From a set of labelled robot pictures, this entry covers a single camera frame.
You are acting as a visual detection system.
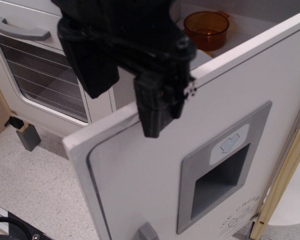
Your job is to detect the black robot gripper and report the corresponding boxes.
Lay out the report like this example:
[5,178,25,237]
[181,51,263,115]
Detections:
[54,0,196,99]

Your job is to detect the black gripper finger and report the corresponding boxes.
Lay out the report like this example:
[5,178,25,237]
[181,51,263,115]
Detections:
[134,60,196,138]

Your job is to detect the white toy fridge door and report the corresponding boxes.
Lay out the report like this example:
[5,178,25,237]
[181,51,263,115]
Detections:
[63,11,300,240]

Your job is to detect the white toy oven door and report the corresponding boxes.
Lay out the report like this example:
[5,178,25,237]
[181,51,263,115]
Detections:
[0,0,116,137]

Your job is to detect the amber transparent plastic pot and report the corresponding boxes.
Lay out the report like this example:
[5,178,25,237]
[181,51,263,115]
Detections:
[183,10,230,52]

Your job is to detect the grey kitchen leg block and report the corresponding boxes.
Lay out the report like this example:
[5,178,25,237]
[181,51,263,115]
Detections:
[16,125,41,152]

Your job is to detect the grey ice dispenser panel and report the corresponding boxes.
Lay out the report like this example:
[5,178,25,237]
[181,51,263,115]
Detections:
[176,101,273,235]

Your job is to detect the black clamp bracket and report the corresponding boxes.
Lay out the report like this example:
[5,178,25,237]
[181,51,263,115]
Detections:
[4,116,24,130]

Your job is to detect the grey oven door handle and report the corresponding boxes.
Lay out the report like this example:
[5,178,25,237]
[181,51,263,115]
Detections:
[0,16,51,41]

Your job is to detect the grey fridge door handle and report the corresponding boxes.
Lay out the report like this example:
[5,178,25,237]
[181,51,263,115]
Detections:
[138,222,160,240]

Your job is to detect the light wooden side post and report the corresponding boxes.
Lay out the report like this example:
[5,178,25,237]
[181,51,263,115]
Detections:
[249,122,300,240]

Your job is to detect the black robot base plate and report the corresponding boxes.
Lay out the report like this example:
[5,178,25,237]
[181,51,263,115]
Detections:
[6,211,56,240]

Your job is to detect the black and red cables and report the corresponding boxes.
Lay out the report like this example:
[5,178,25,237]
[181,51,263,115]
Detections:
[0,216,32,240]

